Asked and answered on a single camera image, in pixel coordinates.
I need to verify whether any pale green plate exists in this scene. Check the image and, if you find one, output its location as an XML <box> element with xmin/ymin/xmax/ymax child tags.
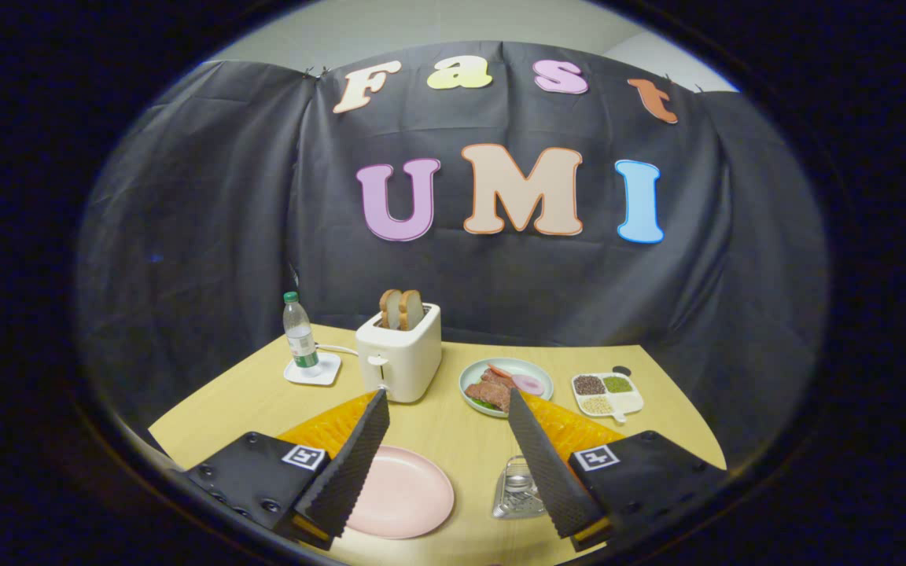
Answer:
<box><xmin>459</xmin><ymin>358</ymin><xmax>554</xmax><ymax>418</ymax></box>

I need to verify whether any cream white toaster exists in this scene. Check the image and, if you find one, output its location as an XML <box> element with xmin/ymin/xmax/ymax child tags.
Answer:
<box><xmin>355</xmin><ymin>303</ymin><xmax>443</xmax><ymax>404</ymax></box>

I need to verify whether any white square coaster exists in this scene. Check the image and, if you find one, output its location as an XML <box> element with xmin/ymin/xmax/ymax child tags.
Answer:
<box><xmin>284</xmin><ymin>351</ymin><xmax>342</xmax><ymax>387</ymax></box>

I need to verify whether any clear plastic water bottle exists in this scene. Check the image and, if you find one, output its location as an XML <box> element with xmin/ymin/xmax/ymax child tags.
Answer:
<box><xmin>282</xmin><ymin>292</ymin><xmax>320</xmax><ymax>377</ymax></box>

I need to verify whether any brown steak piece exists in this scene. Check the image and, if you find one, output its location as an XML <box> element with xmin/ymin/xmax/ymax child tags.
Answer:
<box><xmin>465</xmin><ymin>368</ymin><xmax>513</xmax><ymax>413</ymax></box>

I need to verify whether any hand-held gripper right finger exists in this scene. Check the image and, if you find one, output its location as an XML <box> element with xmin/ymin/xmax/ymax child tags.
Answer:
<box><xmin>506</xmin><ymin>388</ymin><xmax>729</xmax><ymax>551</ymax></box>

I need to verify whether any toasted bread slice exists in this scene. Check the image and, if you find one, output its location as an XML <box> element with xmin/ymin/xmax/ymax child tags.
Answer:
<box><xmin>398</xmin><ymin>289</ymin><xmax>425</xmax><ymax>331</ymax></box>
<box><xmin>378</xmin><ymin>289</ymin><xmax>404</xmax><ymax>331</ymax></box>

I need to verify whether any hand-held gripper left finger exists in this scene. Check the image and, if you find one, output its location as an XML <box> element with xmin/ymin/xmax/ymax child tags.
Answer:
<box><xmin>183</xmin><ymin>388</ymin><xmax>391</xmax><ymax>551</ymax></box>

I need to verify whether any pink round plate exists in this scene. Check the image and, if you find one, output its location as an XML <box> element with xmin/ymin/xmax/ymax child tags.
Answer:
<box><xmin>345</xmin><ymin>445</ymin><xmax>455</xmax><ymax>540</ymax></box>

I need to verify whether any white divided condiment dish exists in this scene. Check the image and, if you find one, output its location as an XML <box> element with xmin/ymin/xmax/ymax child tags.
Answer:
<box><xmin>571</xmin><ymin>371</ymin><xmax>646</xmax><ymax>424</ymax></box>

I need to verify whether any metal wire cutlery basket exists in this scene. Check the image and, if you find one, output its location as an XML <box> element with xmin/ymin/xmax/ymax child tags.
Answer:
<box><xmin>491</xmin><ymin>454</ymin><xmax>548</xmax><ymax>520</ymax></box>

